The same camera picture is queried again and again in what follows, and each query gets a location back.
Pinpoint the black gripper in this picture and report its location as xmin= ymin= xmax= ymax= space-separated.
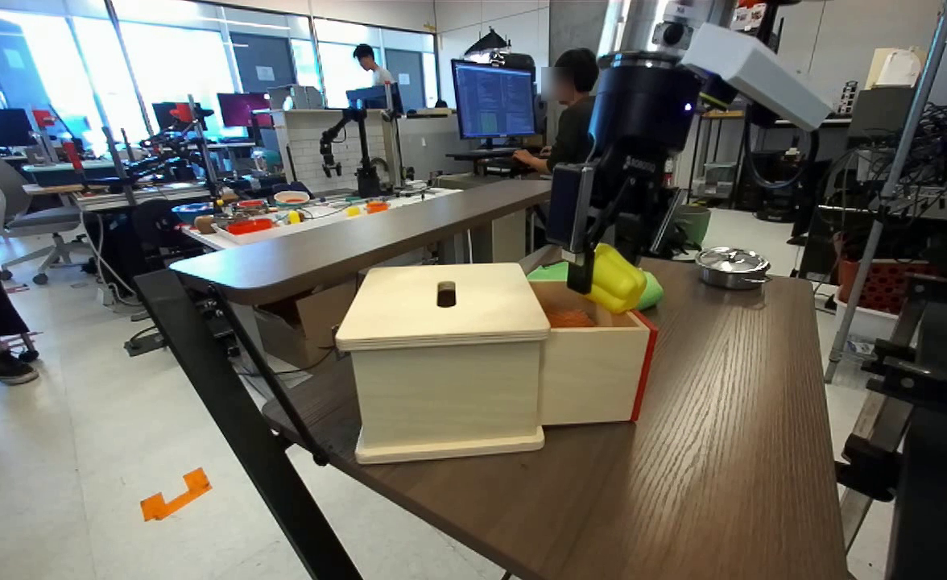
xmin=543 ymin=49 xmax=706 ymax=297

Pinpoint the yellow toy pepper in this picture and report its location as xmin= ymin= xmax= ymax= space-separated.
xmin=582 ymin=242 xmax=651 ymax=321

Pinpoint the red front wooden drawer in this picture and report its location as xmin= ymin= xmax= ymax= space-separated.
xmin=527 ymin=281 xmax=664 ymax=432

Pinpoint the light wooden chest box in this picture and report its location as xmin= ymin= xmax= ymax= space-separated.
xmin=333 ymin=260 xmax=553 ymax=469

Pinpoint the seated person at monitor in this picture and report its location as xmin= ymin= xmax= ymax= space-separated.
xmin=512 ymin=46 xmax=601 ymax=180

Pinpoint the small metal pot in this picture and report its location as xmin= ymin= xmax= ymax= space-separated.
xmin=691 ymin=242 xmax=775 ymax=293

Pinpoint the computer monitor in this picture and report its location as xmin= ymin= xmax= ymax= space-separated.
xmin=448 ymin=55 xmax=540 ymax=150

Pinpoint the white work table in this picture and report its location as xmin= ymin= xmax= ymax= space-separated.
xmin=173 ymin=180 xmax=466 ymax=257

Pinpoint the dark wooden table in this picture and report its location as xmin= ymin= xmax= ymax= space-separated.
xmin=260 ymin=254 xmax=853 ymax=580

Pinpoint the red crate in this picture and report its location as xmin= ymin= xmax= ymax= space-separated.
xmin=835 ymin=254 xmax=910 ymax=315

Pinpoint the standing person in distance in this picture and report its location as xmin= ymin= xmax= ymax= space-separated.
xmin=349 ymin=39 xmax=400 ymax=115

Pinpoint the slanted metal pole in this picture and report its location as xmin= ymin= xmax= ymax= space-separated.
xmin=821 ymin=0 xmax=947 ymax=385

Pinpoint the long wooden bench table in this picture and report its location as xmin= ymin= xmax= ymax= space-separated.
xmin=166 ymin=174 xmax=553 ymax=309

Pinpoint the cardboard box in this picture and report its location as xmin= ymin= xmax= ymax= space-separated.
xmin=250 ymin=281 xmax=355 ymax=370

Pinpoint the grey office chair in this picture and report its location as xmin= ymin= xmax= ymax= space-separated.
xmin=0 ymin=127 xmax=79 ymax=290

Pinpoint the white rectangular box mount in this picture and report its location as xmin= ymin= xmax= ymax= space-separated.
xmin=679 ymin=21 xmax=835 ymax=135

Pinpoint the orange floor bracket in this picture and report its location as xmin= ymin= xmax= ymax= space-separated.
xmin=138 ymin=466 xmax=215 ymax=527

